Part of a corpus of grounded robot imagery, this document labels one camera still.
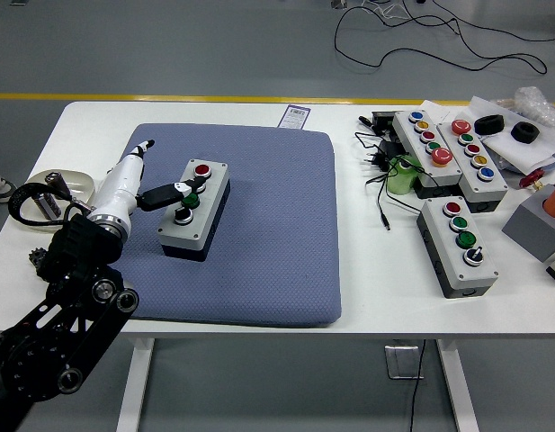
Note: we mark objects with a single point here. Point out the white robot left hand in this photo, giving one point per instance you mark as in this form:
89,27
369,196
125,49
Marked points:
122,184

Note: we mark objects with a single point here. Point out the grey three-control button box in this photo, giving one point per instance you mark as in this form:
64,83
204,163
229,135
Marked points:
200,211

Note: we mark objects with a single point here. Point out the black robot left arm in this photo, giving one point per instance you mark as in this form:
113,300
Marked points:
79,252

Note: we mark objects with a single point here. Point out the grey five-button control box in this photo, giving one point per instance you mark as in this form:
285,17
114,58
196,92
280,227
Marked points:
409,135
493,189

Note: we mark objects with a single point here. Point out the grey four-control button box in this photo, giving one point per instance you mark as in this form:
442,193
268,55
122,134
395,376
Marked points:
443,243

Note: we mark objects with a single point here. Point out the beige shallow dish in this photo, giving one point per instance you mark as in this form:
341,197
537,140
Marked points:
79,180

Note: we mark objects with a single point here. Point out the dark metal gear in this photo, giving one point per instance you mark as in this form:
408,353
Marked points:
35,258

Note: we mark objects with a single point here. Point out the person's shoe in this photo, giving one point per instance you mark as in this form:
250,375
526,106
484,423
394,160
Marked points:
0,186

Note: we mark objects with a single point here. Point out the blue-grey textured mat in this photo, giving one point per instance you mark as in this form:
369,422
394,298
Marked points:
277,225

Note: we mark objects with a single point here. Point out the purple and white label card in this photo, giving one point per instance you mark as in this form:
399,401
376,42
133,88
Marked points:
295,117

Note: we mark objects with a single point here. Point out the white table leg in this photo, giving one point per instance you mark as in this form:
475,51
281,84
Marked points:
457,387
133,391

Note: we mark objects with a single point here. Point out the small black electronic device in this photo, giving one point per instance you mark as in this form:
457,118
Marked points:
382,120

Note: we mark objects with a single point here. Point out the green tape roll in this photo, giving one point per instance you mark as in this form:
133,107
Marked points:
400,182

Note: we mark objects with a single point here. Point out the white paper sheet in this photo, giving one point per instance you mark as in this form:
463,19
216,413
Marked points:
443,112

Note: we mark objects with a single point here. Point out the metal floor socket plate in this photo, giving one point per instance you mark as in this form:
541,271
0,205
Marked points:
400,362

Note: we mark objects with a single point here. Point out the white foam sheet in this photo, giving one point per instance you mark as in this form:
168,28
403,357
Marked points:
520,153

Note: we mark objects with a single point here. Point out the red knob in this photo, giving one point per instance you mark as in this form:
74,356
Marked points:
529,180

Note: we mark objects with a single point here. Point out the grey block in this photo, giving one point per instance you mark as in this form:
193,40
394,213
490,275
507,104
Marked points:
529,229

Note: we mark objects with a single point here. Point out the clear bubble wrap bag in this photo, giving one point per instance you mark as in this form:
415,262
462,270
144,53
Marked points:
535,101

